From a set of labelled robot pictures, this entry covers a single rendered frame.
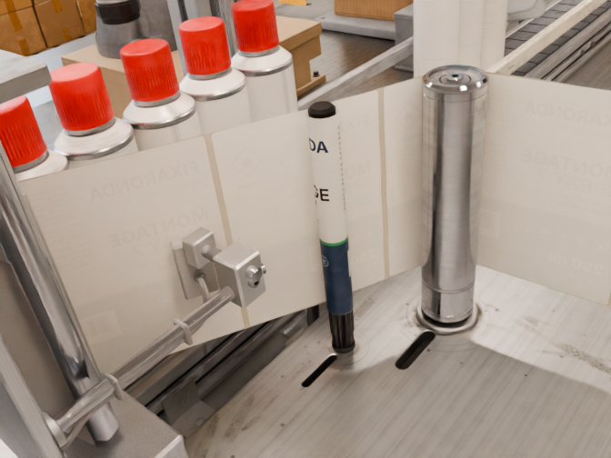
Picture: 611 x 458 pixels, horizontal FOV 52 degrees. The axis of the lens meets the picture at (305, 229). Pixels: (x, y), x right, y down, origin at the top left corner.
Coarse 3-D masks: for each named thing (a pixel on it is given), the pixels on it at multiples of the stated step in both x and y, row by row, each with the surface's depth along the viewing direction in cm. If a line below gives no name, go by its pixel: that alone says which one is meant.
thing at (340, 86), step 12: (396, 48) 72; (408, 48) 73; (372, 60) 70; (384, 60) 70; (396, 60) 72; (360, 72) 67; (372, 72) 69; (336, 84) 65; (348, 84) 66; (360, 84) 68; (312, 96) 63; (324, 96) 64; (336, 96) 65; (300, 108) 61
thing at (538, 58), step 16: (576, 0) 107; (608, 0) 105; (544, 16) 101; (560, 16) 101; (592, 16) 99; (528, 32) 96; (576, 32) 94; (512, 48) 91; (544, 48) 90; (528, 64) 86
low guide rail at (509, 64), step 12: (588, 0) 95; (600, 0) 97; (576, 12) 91; (588, 12) 95; (552, 24) 88; (564, 24) 89; (540, 36) 84; (552, 36) 87; (516, 48) 81; (528, 48) 81; (540, 48) 85; (504, 60) 78; (516, 60) 80; (492, 72) 76; (504, 72) 78
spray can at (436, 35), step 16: (416, 0) 68; (432, 0) 66; (448, 0) 66; (416, 16) 69; (432, 16) 67; (448, 16) 67; (416, 32) 70; (432, 32) 68; (448, 32) 68; (416, 48) 71; (432, 48) 69; (448, 48) 69; (416, 64) 72; (432, 64) 70; (448, 64) 70
